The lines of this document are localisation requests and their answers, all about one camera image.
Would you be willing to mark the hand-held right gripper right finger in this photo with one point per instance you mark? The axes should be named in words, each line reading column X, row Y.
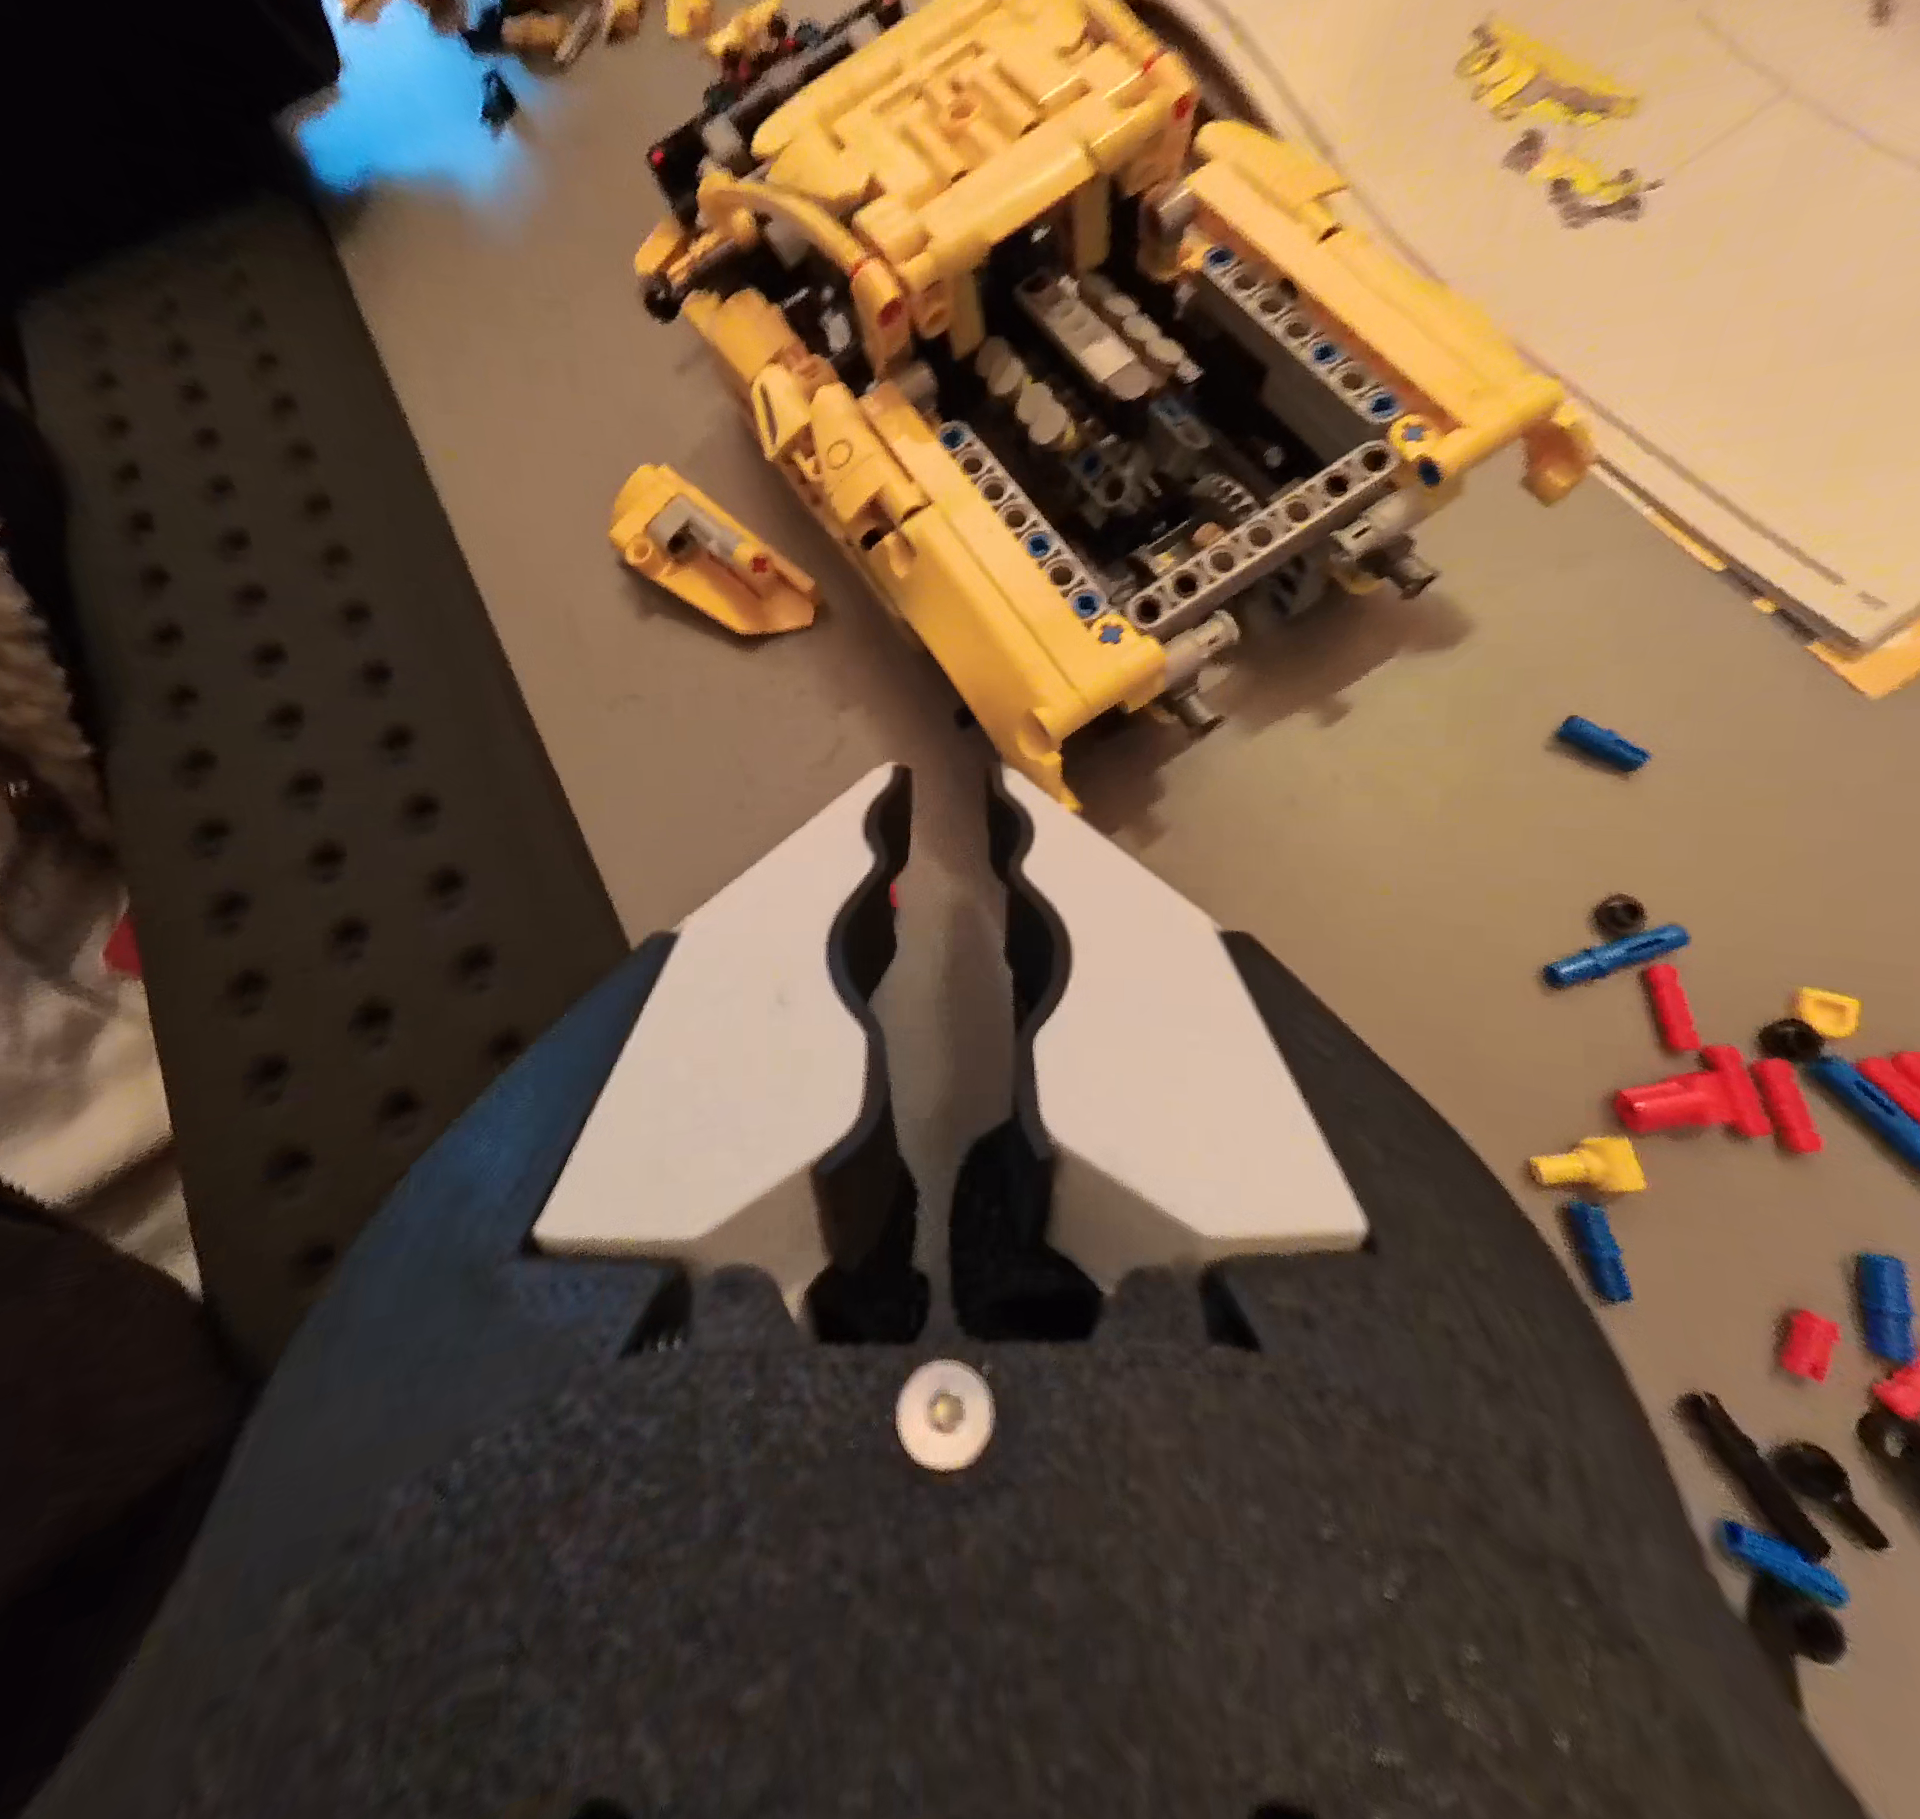
column 1185, row 1099

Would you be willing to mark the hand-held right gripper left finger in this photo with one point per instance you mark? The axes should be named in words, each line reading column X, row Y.
column 720, row 1083

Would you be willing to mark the small yellow brick subassembly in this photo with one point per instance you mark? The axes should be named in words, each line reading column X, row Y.
column 720, row 575

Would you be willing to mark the building instruction booklet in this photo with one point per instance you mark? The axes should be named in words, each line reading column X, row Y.
column 1725, row 319

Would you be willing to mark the yellow brick car model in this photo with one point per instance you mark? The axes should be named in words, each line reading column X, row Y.
column 974, row 124

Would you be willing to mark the grey desk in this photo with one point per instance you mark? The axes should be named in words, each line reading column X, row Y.
column 1351, row 874

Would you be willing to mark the pile of coloured brick pins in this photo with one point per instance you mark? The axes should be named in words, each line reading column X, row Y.
column 1710, row 1099

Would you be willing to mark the dark perforated chair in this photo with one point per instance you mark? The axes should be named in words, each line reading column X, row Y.
column 299, row 649

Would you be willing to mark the red printed label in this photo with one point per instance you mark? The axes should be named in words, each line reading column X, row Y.
column 123, row 950

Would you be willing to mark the person's legs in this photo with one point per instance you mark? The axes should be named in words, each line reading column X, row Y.
column 91, row 1473

